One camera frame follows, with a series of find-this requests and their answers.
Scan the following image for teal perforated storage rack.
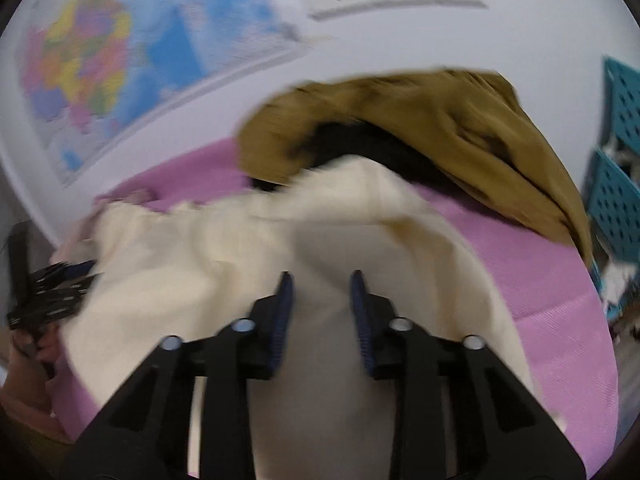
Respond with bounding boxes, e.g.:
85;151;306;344
587;58;639;323

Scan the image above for person's left hand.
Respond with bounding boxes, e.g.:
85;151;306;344
1;323;68;442

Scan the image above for pink daisy bed sheet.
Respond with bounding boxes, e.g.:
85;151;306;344
50;139;618;479

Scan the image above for colourful wall map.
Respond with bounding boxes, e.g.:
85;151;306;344
16;0;302;184

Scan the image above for olive brown garment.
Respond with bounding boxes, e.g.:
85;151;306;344
236;70;593;264

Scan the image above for cream beige jacket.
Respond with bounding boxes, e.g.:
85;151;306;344
49;155;566;480

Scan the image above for black garment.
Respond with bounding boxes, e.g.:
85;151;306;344
249;120;461;196

